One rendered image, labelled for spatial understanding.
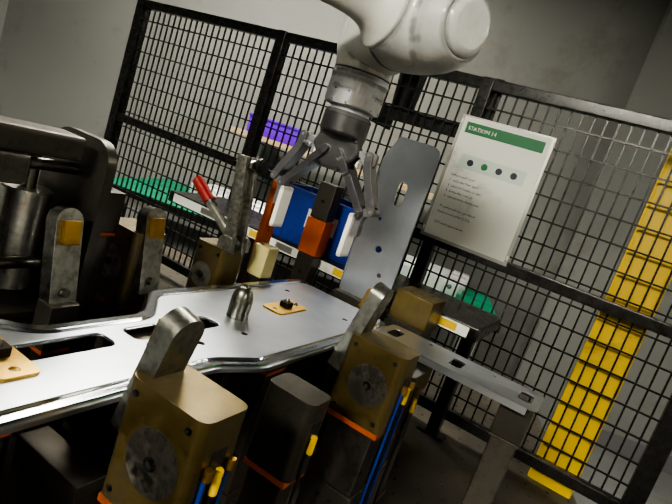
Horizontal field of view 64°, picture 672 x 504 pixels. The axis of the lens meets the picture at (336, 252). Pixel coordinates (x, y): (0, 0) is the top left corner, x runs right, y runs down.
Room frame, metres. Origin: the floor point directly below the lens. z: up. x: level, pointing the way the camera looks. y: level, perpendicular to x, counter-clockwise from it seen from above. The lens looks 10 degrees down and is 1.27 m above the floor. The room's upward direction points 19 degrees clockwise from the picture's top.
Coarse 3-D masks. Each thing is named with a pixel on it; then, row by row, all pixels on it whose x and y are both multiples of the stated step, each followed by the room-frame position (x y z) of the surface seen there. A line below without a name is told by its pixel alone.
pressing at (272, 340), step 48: (192, 288) 0.79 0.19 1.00; (288, 288) 0.98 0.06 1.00; (0, 336) 0.48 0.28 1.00; (48, 336) 0.51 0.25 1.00; (96, 336) 0.55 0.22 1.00; (240, 336) 0.68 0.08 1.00; (288, 336) 0.74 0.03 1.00; (336, 336) 0.81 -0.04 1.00; (0, 384) 0.41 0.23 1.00; (48, 384) 0.43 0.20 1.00; (96, 384) 0.45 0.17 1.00; (0, 432) 0.36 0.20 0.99
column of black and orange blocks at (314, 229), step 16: (320, 192) 1.19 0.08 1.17; (336, 192) 1.18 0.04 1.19; (320, 208) 1.19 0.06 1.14; (336, 208) 1.20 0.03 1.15; (320, 224) 1.18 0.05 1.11; (304, 240) 1.19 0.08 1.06; (320, 240) 1.18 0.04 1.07; (304, 256) 1.19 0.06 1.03; (320, 256) 1.20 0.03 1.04; (304, 272) 1.18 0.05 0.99
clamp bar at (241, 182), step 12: (240, 156) 0.92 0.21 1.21; (240, 168) 0.92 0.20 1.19; (252, 168) 0.92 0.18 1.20; (264, 168) 0.91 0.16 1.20; (240, 180) 0.91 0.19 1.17; (252, 180) 0.94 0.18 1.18; (240, 192) 0.91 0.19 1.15; (252, 192) 0.94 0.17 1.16; (240, 204) 0.91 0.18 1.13; (228, 216) 0.91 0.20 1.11; (240, 216) 0.93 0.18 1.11; (228, 228) 0.91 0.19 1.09; (240, 228) 0.93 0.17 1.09; (240, 240) 0.93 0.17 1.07; (240, 252) 0.93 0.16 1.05
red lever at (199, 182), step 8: (200, 176) 0.97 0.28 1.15; (200, 184) 0.96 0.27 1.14; (200, 192) 0.96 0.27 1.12; (208, 192) 0.96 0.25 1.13; (208, 200) 0.95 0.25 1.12; (208, 208) 0.95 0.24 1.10; (216, 208) 0.95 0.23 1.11; (216, 216) 0.94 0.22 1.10; (224, 216) 0.95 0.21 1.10; (224, 224) 0.93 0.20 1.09; (224, 232) 0.93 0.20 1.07
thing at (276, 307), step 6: (282, 300) 0.86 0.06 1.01; (264, 306) 0.83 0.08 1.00; (270, 306) 0.83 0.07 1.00; (276, 306) 0.84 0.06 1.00; (282, 306) 0.85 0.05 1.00; (288, 306) 0.85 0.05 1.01; (294, 306) 0.88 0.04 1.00; (300, 306) 0.89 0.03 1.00; (276, 312) 0.82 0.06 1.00; (282, 312) 0.82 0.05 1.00; (288, 312) 0.83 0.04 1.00; (294, 312) 0.85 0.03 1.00
